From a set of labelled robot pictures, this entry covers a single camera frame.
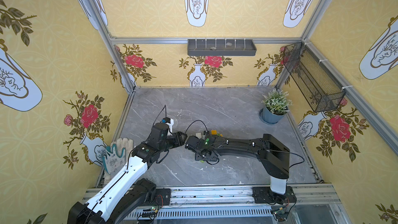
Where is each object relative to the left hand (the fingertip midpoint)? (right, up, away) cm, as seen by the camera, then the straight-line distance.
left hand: (186, 136), depth 80 cm
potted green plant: (+51, +16, +8) cm, 54 cm away
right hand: (+8, -14, +4) cm, 16 cm away
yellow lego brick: (+15, -1, +15) cm, 22 cm away
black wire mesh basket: (+72, +24, +3) cm, 76 cm away
